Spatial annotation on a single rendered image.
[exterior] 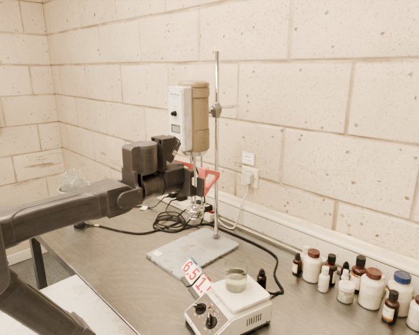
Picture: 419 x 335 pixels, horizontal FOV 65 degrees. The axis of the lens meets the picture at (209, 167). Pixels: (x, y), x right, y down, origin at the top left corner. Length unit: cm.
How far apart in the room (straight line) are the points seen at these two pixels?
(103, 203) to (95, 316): 46
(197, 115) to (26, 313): 69
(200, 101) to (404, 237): 74
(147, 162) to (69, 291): 59
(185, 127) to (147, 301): 53
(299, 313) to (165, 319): 37
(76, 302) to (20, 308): 44
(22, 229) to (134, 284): 58
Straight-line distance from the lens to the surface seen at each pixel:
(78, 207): 64
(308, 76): 118
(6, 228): 60
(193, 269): 112
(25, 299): 67
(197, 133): 106
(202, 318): 92
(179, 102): 102
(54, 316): 72
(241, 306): 89
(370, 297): 108
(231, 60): 138
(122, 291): 111
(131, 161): 68
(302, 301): 107
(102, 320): 102
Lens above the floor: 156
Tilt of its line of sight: 17 degrees down
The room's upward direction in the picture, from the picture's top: straight up
